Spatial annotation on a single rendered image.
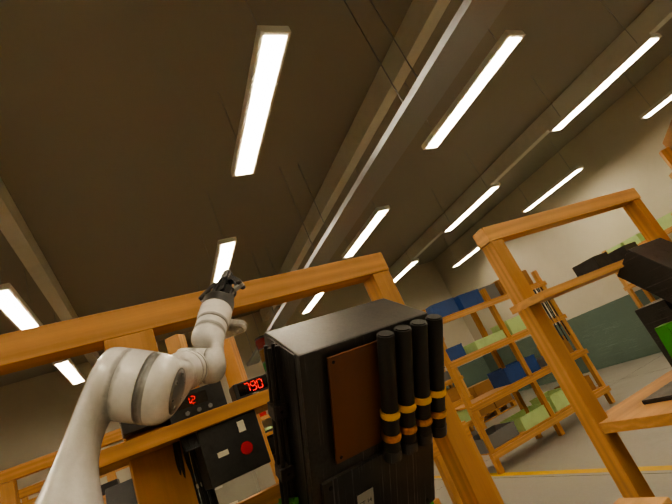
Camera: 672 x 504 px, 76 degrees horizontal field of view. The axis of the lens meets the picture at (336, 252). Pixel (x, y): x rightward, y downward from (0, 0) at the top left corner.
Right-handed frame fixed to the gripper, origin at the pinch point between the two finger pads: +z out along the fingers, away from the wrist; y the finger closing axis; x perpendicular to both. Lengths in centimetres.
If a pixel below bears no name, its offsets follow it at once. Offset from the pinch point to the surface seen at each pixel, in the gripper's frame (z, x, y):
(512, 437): 245, 508, -57
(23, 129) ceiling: 293, -59, 232
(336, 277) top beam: 48, 45, -13
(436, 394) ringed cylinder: -27, 36, -40
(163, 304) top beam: 18.2, 10.0, 34.3
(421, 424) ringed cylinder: -32, 39, -34
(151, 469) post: -24, 33, 41
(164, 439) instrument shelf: -23.1, 24.8, 30.1
